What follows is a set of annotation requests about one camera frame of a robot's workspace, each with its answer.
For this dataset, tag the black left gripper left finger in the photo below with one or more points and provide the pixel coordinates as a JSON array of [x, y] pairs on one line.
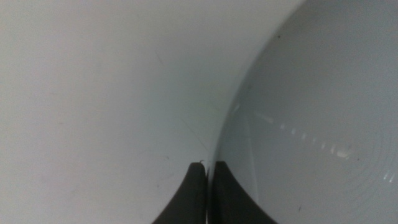
[[189, 199]]

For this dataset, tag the grey shallow bowl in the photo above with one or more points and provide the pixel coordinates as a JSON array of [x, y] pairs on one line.
[[311, 109]]

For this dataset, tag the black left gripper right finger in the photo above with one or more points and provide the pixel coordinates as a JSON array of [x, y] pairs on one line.
[[230, 199]]

